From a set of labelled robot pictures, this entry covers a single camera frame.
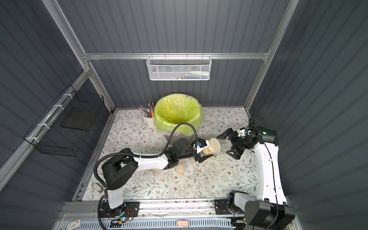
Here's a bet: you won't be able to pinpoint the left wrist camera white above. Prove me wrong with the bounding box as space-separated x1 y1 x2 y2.
192 138 209 154

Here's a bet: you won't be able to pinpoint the oatmeal jar with beige lid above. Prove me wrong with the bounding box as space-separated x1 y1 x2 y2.
203 138 221 155

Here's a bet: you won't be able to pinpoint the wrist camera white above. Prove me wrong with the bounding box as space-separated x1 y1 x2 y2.
192 138 209 154
237 127 249 137

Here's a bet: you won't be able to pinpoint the black wire basket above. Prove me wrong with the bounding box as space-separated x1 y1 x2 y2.
24 87 105 157

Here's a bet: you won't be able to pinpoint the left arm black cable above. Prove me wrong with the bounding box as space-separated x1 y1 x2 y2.
93 122 199 189

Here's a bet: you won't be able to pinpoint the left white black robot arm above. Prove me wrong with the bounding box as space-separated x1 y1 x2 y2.
94 138 220 209

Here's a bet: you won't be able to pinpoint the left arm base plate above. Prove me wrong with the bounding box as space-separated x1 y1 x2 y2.
100 201 140 218

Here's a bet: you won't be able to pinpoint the floral table mat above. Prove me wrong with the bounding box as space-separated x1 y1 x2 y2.
101 109 260 200

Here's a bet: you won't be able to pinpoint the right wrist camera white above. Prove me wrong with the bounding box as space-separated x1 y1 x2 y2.
237 127 249 137

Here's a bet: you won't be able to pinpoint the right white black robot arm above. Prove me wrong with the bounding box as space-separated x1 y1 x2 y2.
217 126 296 230

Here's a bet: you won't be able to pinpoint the pens bundle in cup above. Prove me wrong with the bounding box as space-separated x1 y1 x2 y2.
140 102 154 118

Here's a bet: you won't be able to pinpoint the white card with red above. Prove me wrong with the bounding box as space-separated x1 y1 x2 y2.
66 219 81 230

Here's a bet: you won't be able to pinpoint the grey trash bin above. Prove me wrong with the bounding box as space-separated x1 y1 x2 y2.
163 131 195 145

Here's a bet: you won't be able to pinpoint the pink eraser block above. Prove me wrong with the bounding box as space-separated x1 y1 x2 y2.
176 220 190 228

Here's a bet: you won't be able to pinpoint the open glass oatmeal jar middle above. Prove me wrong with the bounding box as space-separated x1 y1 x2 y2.
175 163 186 175

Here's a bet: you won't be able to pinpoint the white pen cup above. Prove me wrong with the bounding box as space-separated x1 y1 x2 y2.
144 114 155 128

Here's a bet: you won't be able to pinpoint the white wire mesh basket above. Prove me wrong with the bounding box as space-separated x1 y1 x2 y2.
146 57 212 81

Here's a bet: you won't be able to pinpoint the green plastic bin liner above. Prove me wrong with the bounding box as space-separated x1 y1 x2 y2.
154 94 203 132

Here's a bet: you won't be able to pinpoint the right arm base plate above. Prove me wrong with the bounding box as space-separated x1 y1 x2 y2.
212 198 234 215

